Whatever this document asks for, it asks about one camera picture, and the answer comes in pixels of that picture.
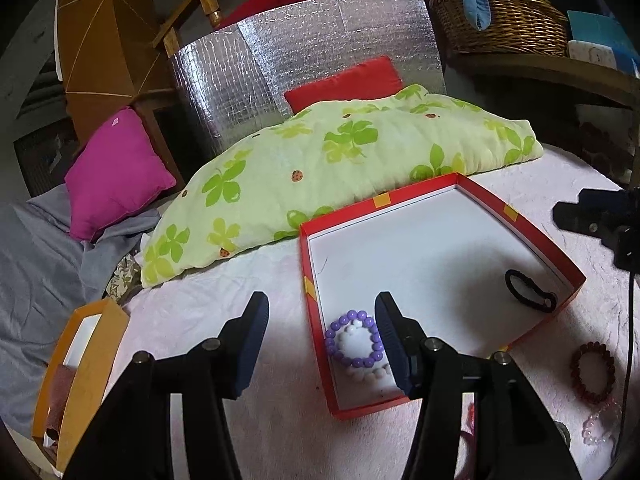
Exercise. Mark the teal cardboard box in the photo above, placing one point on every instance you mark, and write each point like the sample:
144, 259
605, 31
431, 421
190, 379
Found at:
600, 40

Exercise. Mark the wooden shelf table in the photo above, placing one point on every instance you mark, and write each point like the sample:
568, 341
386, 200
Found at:
548, 91

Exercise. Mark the silver foil insulation sheet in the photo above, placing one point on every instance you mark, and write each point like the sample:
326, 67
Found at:
232, 82

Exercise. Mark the magenta cushion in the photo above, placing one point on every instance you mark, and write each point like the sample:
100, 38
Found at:
116, 175

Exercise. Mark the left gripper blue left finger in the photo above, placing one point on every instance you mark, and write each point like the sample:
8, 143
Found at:
240, 342

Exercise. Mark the red cushion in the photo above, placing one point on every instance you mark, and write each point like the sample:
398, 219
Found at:
372, 79

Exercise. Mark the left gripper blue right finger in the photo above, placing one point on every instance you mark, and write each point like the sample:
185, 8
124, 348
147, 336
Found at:
402, 339

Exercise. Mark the grey blanket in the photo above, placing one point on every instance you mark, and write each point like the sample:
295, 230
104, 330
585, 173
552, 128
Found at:
45, 275

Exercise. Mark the green clover print pillow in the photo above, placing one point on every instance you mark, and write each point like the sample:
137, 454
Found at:
326, 157

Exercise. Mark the brown wooden cabinet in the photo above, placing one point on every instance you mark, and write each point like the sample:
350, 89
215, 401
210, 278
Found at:
107, 59

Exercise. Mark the red shallow box tray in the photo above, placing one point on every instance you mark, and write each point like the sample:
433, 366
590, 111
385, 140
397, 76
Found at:
442, 248

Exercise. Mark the wicker basket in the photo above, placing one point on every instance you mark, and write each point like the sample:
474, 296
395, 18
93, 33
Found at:
517, 26

